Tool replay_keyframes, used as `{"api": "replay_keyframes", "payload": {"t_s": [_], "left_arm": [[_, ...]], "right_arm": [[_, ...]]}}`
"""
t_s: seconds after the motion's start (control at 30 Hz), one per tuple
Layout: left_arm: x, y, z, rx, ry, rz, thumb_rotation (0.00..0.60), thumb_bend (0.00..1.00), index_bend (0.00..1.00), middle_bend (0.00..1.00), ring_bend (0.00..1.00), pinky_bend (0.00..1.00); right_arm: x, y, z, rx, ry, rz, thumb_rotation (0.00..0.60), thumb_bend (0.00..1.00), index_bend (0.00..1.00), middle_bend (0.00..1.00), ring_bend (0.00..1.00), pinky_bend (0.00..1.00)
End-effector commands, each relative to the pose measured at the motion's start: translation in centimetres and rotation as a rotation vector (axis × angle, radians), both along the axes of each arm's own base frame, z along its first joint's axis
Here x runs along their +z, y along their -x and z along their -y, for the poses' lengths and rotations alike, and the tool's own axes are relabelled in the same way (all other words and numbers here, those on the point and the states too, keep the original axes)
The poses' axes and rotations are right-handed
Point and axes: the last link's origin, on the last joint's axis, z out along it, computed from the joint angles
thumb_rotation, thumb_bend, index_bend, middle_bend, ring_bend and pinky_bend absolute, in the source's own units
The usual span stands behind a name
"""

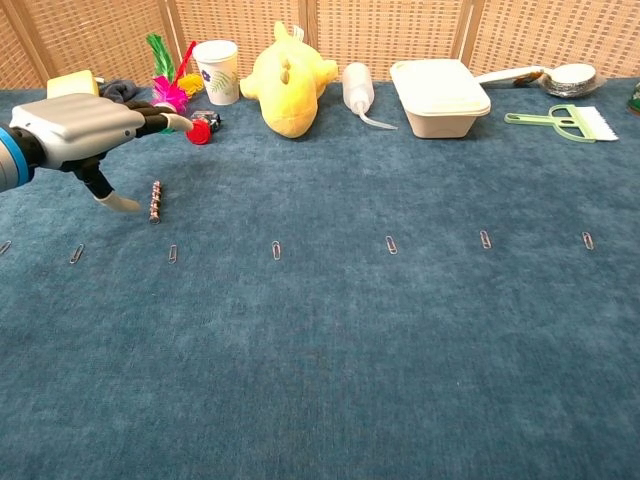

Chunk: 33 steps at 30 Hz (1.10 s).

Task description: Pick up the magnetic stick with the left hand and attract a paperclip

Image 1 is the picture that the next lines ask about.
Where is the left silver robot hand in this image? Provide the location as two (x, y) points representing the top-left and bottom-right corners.
(8, 93), (195, 214)

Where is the metal bead chain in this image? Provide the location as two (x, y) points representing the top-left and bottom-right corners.
(148, 180), (165, 225)

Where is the green hand brush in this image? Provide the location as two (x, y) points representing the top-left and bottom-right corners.
(503, 103), (620, 144)

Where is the yellow sponge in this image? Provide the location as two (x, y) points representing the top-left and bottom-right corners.
(46, 69), (100, 100)

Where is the dark grey cloth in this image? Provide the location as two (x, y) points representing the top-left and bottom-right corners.
(98, 78), (142, 104)

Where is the colourful feather shuttlecock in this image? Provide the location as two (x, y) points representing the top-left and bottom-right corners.
(145, 32), (205, 115)

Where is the white paper cup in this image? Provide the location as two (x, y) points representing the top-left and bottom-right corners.
(192, 39), (241, 106)

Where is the yellow plush toy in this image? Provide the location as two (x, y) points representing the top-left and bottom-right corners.
(239, 20), (340, 140)

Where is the clear squeeze wash bottle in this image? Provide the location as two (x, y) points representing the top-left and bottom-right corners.
(341, 62), (400, 131)

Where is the woven folding screen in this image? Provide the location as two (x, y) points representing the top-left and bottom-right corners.
(0, 0), (640, 90)

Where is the blue table carpet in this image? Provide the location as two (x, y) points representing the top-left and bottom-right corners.
(0, 74), (640, 480)

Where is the beige lidded lunch box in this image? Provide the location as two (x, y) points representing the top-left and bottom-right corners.
(389, 58), (492, 140)

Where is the white plastic ladle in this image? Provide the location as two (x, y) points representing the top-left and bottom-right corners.
(474, 63), (596, 86)

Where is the silver foil dish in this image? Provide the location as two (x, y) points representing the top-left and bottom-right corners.
(538, 63), (606, 99)

